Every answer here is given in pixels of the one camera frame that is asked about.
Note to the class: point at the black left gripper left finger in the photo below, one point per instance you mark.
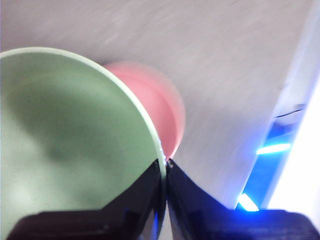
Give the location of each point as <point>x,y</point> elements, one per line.
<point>120,215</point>

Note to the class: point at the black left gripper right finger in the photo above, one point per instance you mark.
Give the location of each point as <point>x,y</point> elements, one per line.
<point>215,220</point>

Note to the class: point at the green ribbed bowl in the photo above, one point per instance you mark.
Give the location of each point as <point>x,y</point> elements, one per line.
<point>70,130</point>

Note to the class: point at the red ribbed bowl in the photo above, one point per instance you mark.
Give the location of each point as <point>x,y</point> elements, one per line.
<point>165,107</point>

